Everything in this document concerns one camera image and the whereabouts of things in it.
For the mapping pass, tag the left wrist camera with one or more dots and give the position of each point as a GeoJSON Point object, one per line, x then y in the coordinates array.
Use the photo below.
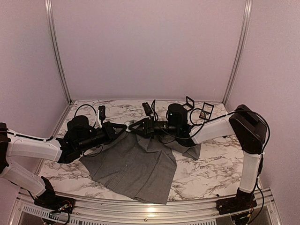
{"type": "Point", "coordinates": [100, 116]}

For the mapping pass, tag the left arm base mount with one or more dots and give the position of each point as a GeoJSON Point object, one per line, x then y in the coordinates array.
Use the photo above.
{"type": "Point", "coordinates": [50, 200]}

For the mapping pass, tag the black display frame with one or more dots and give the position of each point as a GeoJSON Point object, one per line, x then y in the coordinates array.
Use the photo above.
{"type": "Point", "coordinates": [208, 110]}
{"type": "Point", "coordinates": [189, 104]}

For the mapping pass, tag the blue night scene brooch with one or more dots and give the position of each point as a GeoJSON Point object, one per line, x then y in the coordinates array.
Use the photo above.
{"type": "Point", "coordinates": [127, 124]}

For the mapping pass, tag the black display frame middle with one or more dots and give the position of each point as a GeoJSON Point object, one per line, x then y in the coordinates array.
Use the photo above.
{"type": "Point", "coordinates": [208, 110]}

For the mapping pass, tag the aluminium frame post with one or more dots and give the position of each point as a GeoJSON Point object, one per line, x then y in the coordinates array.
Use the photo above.
{"type": "Point", "coordinates": [239, 51]}
{"type": "Point", "coordinates": [55, 46]}

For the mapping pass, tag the front aluminium rail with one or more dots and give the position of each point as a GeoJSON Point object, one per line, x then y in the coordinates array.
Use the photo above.
{"type": "Point", "coordinates": [96, 211]}

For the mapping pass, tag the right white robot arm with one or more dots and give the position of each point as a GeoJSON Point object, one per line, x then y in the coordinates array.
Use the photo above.
{"type": "Point", "coordinates": [250, 128]}

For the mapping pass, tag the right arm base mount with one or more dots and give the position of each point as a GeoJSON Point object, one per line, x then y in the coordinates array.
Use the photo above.
{"type": "Point", "coordinates": [242, 201]}

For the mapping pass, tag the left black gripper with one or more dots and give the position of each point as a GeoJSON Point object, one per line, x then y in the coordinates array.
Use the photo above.
{"type": "Point", "coordinates": [110, 133]}

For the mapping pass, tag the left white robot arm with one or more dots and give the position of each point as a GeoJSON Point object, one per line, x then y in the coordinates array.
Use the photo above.
{"type": "Point", "coordinates": [80, 137]}

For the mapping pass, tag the left aluminium frame post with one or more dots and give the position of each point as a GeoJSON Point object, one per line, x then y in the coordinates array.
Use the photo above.
{"type": "Point", "coordinates": [55, 46]}

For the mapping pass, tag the right aluminium frame post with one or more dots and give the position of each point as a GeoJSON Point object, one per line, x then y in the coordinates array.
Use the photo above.
{"type": "Point", "coordinates": [239, 51]}

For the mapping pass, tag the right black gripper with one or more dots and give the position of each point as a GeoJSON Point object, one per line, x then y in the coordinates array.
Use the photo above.
{"type": "Point", "coordinates": [148, 127]}

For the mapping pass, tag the grey button-up shirt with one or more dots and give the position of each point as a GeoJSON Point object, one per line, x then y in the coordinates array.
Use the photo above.
{"type": "Point", "coordinates": [139, 168]}

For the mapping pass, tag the black display frame back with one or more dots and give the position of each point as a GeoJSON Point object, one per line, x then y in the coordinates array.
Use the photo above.
{"type": "Point", "coordinates": [189, 104]}

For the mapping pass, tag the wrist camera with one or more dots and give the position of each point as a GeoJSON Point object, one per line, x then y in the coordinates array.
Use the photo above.
{"type": "Point", "coordinates": [100, 116]}
{"type": "Point", "coordinates": [148, 110]}

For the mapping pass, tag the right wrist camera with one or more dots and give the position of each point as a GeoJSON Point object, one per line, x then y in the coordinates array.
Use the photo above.
{"type": "Point", "coordinates": [148, 110]}

